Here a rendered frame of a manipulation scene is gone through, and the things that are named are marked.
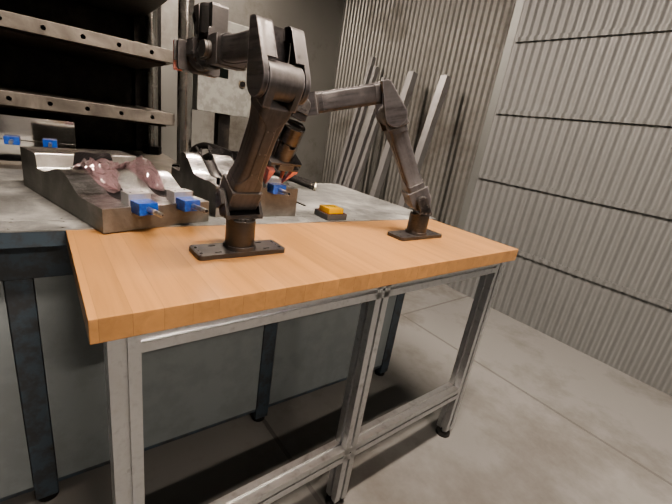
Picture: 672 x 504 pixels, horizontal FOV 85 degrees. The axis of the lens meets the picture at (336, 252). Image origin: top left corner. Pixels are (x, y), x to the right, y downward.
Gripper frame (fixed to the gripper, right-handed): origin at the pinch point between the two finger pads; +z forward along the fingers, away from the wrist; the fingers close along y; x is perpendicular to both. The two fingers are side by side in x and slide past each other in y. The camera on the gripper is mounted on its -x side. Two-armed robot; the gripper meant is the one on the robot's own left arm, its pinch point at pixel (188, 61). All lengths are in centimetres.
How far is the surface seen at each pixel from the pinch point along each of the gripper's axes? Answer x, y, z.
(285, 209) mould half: 37.5, -26.8, -11.5
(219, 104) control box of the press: 6, -37, 74
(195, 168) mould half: 29.4, -6.6, 12.9
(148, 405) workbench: 97, 13, -10
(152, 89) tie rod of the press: 2, -20, 130
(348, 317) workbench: 82, -60, -13
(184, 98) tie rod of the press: 7, -18, 62
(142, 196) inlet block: 32.5, 15.2, -18.1
